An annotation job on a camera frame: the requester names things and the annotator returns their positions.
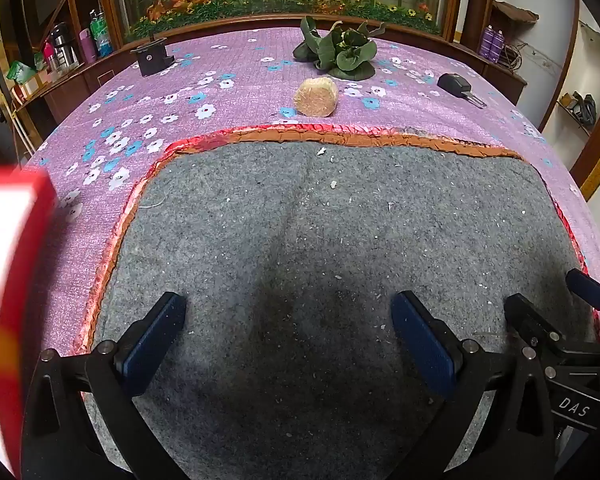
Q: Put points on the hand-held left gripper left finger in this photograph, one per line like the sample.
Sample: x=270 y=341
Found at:
x=152 y=342

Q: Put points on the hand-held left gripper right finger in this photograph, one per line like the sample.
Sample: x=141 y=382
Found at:
x=425 y=347

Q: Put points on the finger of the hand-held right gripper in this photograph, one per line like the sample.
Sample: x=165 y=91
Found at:
x=530 y=322
x=589 y=286

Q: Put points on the red-rimmed white tray box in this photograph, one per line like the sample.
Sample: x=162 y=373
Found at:
x=15 y=260

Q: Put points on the grey felt mat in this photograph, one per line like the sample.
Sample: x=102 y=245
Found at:
x=305 y=235

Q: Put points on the dark clutter pile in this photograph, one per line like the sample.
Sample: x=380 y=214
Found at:
x=580 y=106

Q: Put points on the black car key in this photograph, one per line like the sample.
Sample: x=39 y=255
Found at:
x=455 y=84

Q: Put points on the purple floral tablecloth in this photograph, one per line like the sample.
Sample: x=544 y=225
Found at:
x=230 y=110

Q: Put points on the purple spray can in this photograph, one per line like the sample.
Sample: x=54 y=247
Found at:
x=500 y=45
x=488 y=43

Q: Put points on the wooden cabinet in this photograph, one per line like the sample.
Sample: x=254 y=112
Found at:
x=65 y=96

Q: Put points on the pale yellow food chunk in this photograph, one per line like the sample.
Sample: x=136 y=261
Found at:
x=316 y=97

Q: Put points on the red and white box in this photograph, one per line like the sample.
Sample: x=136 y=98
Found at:
x=32 y=89

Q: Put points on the black stand block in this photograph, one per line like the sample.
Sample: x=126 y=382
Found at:
x=151 y=59

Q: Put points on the green box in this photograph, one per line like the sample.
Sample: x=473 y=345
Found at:
x=21 y=71

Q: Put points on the purple cup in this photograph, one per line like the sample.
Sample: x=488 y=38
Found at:
x=87 y=46

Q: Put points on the green leafy vegetable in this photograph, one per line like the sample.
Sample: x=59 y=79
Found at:
x=341 y=52

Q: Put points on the pink bottle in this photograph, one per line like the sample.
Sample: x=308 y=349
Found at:
x=48 y=54

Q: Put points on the black thermos flask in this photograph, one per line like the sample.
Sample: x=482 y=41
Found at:
x=63 y=46

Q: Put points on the green plastic bottle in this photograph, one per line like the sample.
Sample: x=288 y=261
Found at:
x=101 y=35

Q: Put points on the wooden wall shelf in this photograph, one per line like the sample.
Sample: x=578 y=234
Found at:
x=515 y=12

